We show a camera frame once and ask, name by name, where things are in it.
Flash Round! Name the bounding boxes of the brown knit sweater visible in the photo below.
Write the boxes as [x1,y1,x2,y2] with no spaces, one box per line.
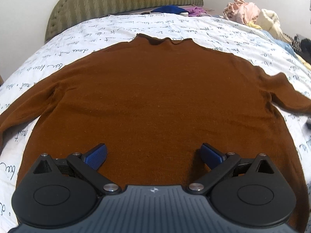
[1,34,310,232]

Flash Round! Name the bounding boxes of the pink clothes pile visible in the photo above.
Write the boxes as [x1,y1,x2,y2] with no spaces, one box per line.
[223,0,260,25]

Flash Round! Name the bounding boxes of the white script-print bed sheet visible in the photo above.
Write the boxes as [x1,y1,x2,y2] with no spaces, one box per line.
[1,14,310,232]

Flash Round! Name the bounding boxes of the yellow garment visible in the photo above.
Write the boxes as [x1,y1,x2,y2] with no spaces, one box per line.
[296,54,311,70]

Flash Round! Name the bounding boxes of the light blue garment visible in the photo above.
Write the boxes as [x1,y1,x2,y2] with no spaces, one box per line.
[261,30,298,59]

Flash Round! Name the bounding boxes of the dark patterned garment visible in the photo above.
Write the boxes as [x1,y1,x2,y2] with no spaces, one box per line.
[292,34,310,58]

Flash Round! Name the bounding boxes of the cream white garment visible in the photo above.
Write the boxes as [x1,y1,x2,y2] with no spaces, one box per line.
[256,9,292,44]

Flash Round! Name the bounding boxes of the purple cloth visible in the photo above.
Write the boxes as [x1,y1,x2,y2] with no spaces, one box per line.
[186,6,211,17]

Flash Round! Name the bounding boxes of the dark blue cloth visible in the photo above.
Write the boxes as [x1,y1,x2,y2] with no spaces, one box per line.
[150,5,188,14]

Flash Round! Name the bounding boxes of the olive green upholstered headboard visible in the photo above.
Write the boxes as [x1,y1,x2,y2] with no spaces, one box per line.
[44,0,204,43]

